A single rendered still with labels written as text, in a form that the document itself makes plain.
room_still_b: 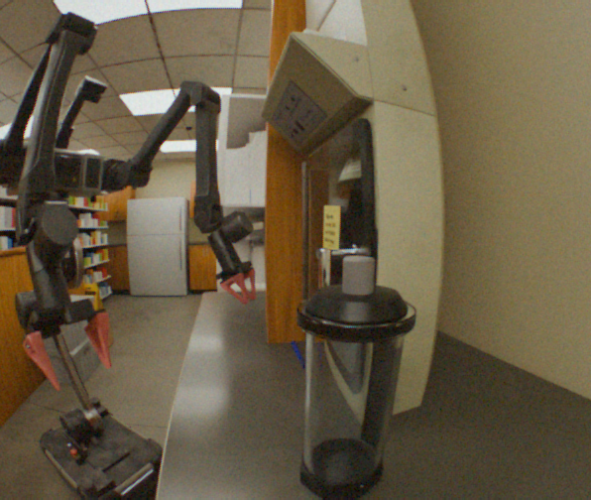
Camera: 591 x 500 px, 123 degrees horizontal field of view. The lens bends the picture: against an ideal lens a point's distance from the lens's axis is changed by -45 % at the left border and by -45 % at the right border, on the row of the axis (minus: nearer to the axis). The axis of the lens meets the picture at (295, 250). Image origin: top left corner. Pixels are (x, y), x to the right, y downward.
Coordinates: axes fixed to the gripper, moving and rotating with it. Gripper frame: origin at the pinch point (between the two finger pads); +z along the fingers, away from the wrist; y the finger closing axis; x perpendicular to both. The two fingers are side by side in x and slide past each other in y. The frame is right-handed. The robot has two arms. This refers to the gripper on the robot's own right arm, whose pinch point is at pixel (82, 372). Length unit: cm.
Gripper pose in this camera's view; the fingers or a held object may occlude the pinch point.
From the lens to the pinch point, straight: 43.0
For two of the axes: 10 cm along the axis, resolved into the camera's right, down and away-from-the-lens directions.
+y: 3.2, -0.8, 9.4
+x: -8.2, 4.7, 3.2
